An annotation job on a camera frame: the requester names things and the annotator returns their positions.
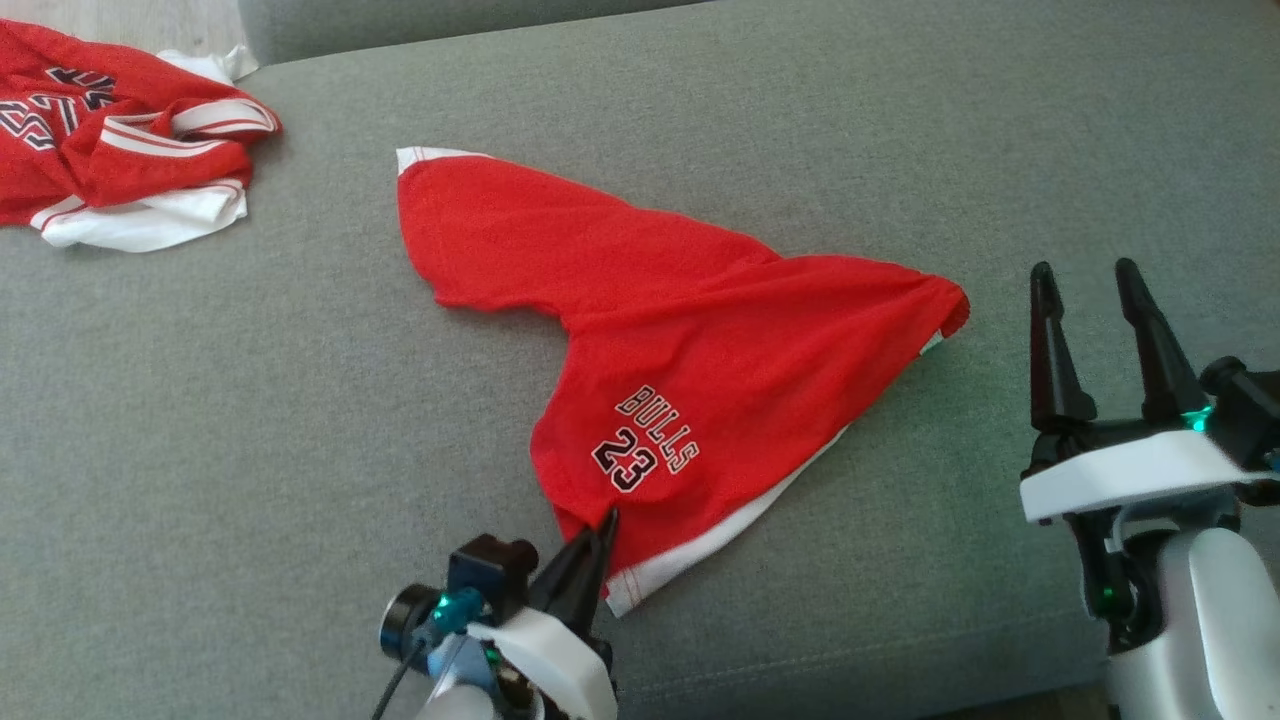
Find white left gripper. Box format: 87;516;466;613
468;508;620;720

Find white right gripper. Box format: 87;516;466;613
1020;258;1280;651

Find red basketball shorts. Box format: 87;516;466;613
396;147;971;618

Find red Bulls basketball jersey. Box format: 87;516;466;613
0;18;284;254

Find grey fabric sofa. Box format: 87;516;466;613
0;0;1280;720

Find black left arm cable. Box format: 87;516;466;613
372;640;426;720

